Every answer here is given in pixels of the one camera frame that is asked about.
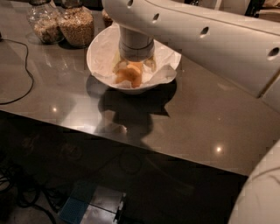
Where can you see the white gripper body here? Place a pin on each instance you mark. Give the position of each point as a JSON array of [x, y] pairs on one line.
[[136, 53]]

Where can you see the white paper liner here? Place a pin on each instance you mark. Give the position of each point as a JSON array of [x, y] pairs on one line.
[[102, 55]]

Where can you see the glass jar of dark granola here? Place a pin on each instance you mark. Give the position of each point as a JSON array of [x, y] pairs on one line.
[[106, 18]]

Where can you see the blue and grey floor box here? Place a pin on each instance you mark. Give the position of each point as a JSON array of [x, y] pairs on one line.
[[89, 203]]

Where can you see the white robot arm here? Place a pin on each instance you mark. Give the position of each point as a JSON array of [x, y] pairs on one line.
[[232, 101]]

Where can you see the glass jar of grains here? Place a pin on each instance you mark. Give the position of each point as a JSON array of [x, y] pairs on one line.
[[76, 23]]

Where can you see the white ceramic bowl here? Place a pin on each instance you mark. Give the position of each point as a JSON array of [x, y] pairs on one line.
[[99, 58]]

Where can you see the glass jar of oats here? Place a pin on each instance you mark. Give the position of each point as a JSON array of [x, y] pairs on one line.
[[43, 18]]

